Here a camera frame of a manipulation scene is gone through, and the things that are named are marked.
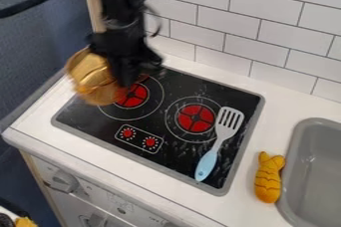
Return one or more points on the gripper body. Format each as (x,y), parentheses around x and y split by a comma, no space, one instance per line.
(126,51)

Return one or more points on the gold pot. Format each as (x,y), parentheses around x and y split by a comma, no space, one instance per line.
(91,78)

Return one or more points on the toy stove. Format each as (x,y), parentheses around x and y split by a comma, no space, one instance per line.
(177,144)

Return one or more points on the grey and blue spatula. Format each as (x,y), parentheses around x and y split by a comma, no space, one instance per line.
(224,128)

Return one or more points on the yellow plush fish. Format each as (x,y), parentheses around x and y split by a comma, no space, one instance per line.
(268,179)

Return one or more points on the yellow toy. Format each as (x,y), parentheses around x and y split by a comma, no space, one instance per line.
(25,222)

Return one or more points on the toy sink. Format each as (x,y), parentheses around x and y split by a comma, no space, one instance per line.
(317,174)

